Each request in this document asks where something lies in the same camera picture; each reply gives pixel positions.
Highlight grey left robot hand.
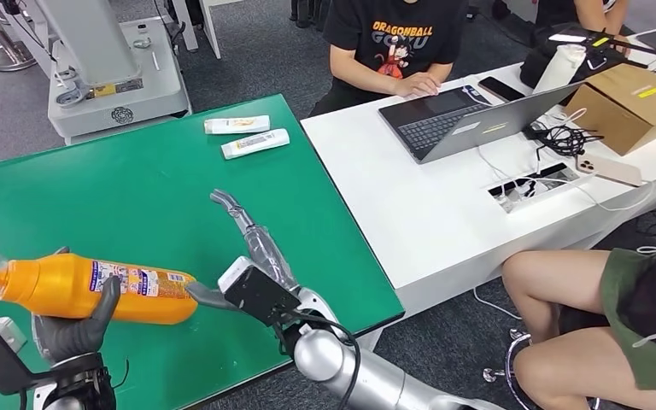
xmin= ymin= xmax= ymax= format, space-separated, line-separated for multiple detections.
xmin=32 ymin=246 xmax=122 ymax=365

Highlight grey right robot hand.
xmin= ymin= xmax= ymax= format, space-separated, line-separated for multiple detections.
xmin=184 ymin=189 xmax=303 ymax=313

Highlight orange plastic bottle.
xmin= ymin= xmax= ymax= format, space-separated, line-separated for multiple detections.
xmin=0 ymin=250 xmax=200 ymax=326

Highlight white tube with barcode label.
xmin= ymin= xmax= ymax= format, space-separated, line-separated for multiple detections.
xmin=220 ymin=128 xmax=291 ymax=161

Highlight white tube with orange print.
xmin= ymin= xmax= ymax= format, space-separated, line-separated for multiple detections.
xmin=203 ymin=115 xmax=272 ymax=136

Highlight grey machine stand base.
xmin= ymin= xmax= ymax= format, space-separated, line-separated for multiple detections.
xmin=20 ymin=0 xmax=192 ymax=147

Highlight silver open laptop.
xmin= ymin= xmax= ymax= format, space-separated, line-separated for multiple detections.
xmin=378 ymin=81 xmax=587 ymax=166

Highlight white table legs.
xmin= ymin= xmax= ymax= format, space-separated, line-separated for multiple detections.
xmin=170 ymin=0 xmax=261 ymax=62

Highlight chrome chair base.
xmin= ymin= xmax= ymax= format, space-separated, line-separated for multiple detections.
xmin=482 ymin=328 xmax=600 ymax=410

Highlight person in printed shirt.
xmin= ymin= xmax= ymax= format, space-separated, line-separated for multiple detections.
xmin=307 ymin=0 xmax=468 ymax=118

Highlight black smartphone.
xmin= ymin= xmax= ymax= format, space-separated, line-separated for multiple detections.
xmin=477 ymin=76 xmax=524 ymax=103

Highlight person in shorts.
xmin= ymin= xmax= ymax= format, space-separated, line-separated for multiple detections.
xmin=500 ymin=237 xmax=656 ymax=410

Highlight black bag with yellow sticker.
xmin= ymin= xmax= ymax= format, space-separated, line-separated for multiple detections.
xmin=518 ymin=22 xmax=649 ymax=89

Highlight white cylindrical cup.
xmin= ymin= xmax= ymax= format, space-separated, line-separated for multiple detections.
xmin=532 ymin=44 xmax=587 ymax=95

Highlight gold smartphone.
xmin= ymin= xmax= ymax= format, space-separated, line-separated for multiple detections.
xmin=576 ymin=154 xmax=644 ymax=188

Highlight large cardboard box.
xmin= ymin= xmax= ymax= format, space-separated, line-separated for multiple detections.
xmin=564 ymin=63 xmax=656 ymax=156

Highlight person with bare forearms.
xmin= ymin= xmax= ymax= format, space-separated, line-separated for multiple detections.
xmin=534 ymin=0 xmax=632 ymax=55

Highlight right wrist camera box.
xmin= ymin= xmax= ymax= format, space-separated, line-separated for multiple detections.
xmin=217 ymin=255 xmax=303 ymax=328

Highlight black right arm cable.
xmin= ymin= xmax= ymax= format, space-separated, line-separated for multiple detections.
xmin=273 ymin=307 xmax=362 ymax=410

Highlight chrome stanchion post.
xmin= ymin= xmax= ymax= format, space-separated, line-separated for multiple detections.
xmin=0 ymin=0 xmax=38 ymax=73

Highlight desk cable outlet tray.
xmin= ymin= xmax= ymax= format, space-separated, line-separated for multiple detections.
xmin=486 ymin=162 xmax=594 ymax=214

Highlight black cable bundle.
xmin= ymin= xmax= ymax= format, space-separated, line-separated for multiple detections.
xmin=523 ymin=123 xmax=606 ymax=160

